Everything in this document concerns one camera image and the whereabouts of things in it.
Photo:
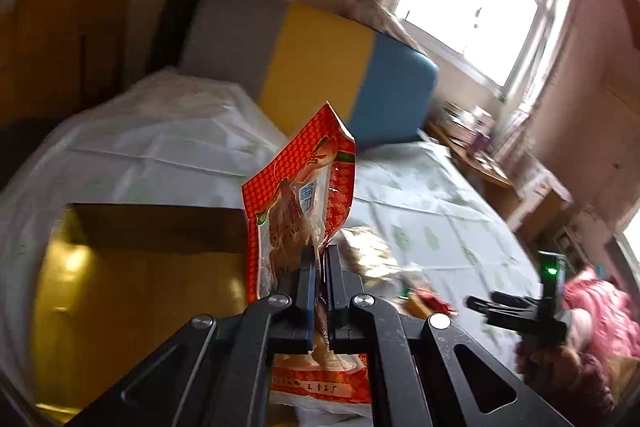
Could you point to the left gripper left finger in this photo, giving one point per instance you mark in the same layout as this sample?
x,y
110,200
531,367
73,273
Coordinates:
x,y
292,326

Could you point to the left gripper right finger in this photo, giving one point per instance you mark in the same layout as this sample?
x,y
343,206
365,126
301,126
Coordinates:
x,y
345,337

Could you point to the puffed rice cake pack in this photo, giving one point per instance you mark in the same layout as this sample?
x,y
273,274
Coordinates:
x,y
367,254

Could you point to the orange red snack bag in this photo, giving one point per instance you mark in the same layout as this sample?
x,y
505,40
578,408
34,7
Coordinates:
x,y
303,197

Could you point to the pink sleeve forearm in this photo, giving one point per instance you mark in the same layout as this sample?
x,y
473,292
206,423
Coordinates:
x,y
587,376

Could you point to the red wrapped snack bar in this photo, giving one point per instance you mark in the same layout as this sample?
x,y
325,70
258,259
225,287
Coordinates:
x,y
421,304

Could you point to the wooden side table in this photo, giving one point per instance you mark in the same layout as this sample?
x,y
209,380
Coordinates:
x,y
489,181

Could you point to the pink floral curtain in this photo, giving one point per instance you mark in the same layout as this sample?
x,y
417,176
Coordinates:
x,y
512,140

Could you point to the red gold gift box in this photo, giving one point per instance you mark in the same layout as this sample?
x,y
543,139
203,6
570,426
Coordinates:
x,y
116,281

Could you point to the grey yellow blue headboard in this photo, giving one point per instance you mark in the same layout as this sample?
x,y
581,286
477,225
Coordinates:
x,y
291,59

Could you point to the window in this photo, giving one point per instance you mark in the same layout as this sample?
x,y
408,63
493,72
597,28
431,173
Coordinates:
x,y
480,1

